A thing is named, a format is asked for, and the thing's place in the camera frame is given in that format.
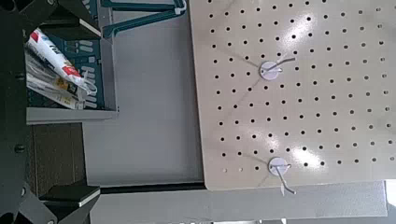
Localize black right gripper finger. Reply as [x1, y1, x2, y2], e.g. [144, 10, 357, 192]
[18, 0, 103, 40]
[18, 185, 102, 224]

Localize grey crate with teal inside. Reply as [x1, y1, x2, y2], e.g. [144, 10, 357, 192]
[24, 0, 120, 126]

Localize white and red package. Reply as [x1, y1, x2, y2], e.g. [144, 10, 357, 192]
[25, 27, 98, 96]

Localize yellow and black printed package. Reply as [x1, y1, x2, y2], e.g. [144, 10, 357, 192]
[25, 50, 86, 110]

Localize grey back partition panel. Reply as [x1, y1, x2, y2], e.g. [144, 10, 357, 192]
[81, 0, 205, 188]

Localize grey side partition panel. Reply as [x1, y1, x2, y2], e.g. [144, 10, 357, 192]
[89, 180, 389, 224]

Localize white pegboard hook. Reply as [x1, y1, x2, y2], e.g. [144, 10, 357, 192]
[267, 157, 298, 197]
[259, 56, 297, 81]

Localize beige perforated pegboard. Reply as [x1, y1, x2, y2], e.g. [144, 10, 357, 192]
[188, 0, 396, 191]

